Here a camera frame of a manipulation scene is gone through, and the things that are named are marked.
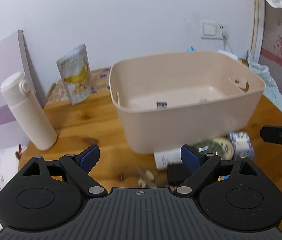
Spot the white wall socket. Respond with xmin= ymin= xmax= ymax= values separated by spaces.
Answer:
xmin=215 ymin=23 xmax=230 ymax=40

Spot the blue cartoon tissue pack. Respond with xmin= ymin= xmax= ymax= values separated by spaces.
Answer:
xmin=218 ymin=176 xmax=229 ymax=181

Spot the light blue quilt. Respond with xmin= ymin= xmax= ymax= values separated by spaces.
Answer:
xmin=247 ymin=51 xmax=282 ymax=112

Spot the white wall switch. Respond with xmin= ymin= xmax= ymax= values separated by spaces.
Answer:
xmin=201 ymin=21 xmax=217 ymax=40

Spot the black cube box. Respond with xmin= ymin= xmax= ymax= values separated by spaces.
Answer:
xmin=167 ymin=164 xmax=192 ymax=187

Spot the bag of dried herbs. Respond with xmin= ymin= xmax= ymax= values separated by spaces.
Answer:
xmin=191 ymin=140 xmax=224 ymax=159

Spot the small wooden hair clip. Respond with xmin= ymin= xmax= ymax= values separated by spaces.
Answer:
xmin=133 ymin=168 xmax=158 ymax=188

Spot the round decorated tin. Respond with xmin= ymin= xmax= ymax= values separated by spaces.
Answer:
xmin=212 ymin=137 xmax=234 ymax=160

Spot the blue white soap box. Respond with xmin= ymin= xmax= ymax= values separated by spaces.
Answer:
xmin=228 ymin=132 xmax=255 ymax=159

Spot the beige plastic storage bin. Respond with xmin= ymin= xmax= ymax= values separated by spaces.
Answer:
xmin=109 ymin=51 xmax=266 ymax=154

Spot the white power cable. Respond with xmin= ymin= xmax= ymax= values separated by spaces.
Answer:
xmin=222 ymin=31 xmax=234 ymax=55

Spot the lilac leaning board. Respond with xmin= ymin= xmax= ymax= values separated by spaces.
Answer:
xmin=0 ymin=29 xmax=47 ymax=151

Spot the cream thermos bottle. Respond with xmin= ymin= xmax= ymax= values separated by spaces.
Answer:
xmin=0 ymin=72 xmax=57 ymax=151

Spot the banana chips bag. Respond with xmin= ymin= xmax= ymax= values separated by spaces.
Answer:
xmin=56 ymin=44 xmax=92 ymax=105

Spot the small dark card box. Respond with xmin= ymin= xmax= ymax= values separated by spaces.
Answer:
xmin=156 ymin=101 xmax=167 ymax=109

